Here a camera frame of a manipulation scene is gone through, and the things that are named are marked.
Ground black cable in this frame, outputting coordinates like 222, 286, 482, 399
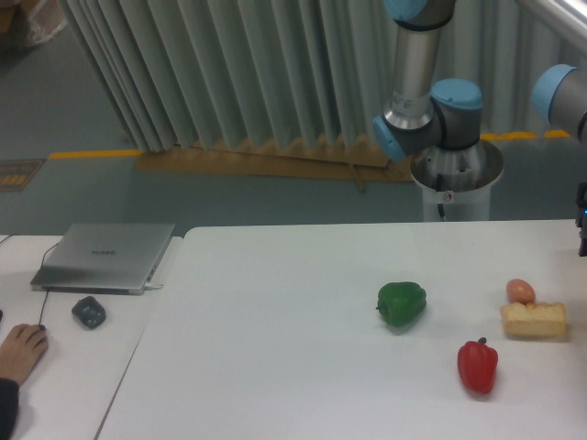
0, 234, 61, 327

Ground brown cardboard sheet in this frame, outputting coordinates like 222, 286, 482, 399
134, 135, 413, 192

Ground black small device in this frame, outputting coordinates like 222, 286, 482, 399
72, 296, 106, 330

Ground dark sleeve forearm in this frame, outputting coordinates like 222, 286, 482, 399
0, 379, 19, 440

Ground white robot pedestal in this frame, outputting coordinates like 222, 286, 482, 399
410, 140, 504, 222

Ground red bell pepper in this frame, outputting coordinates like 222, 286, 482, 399
457, 337, 499, 394

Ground silver laptop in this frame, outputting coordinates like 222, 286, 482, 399
30, 223, 174, 295

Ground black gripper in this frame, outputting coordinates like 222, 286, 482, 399
575, 181, 587, 256

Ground brown egg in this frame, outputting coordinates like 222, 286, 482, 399
505, 279, 536, 304

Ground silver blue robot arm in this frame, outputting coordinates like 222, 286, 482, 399
372, 1, 586, 221

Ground bread slice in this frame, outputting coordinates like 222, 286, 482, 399
500, 302, 567, 338

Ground grey pleated curtain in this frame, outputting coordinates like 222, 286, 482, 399
61, 1, 397, 152

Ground person's hand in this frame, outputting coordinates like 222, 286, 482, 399
1, 324, 49, 386

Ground green bell pepper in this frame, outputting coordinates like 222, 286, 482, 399
376, 281, 427, 328

